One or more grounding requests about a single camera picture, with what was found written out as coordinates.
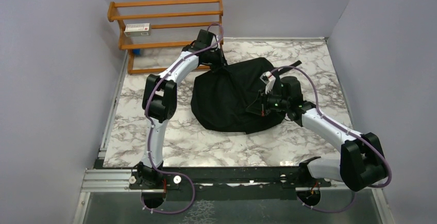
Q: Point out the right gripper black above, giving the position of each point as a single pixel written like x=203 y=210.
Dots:
x=259 y=107

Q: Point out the white red box on shelf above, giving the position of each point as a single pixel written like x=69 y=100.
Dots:
x=137 y=30

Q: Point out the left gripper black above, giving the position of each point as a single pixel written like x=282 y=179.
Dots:
x=220 y=62

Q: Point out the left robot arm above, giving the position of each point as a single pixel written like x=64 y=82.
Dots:
x=160 y=99

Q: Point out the wooden shelf rack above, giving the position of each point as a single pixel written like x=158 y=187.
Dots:
x=173 y=24

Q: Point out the black student backpack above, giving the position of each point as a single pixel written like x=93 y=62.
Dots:
x=220 y=97

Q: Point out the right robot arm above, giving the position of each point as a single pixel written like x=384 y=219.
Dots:
x=361 y=163

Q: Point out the black mounting rail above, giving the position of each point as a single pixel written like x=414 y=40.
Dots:
x=204 y=183

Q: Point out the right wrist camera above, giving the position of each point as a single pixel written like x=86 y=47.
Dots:
x=269 y=80

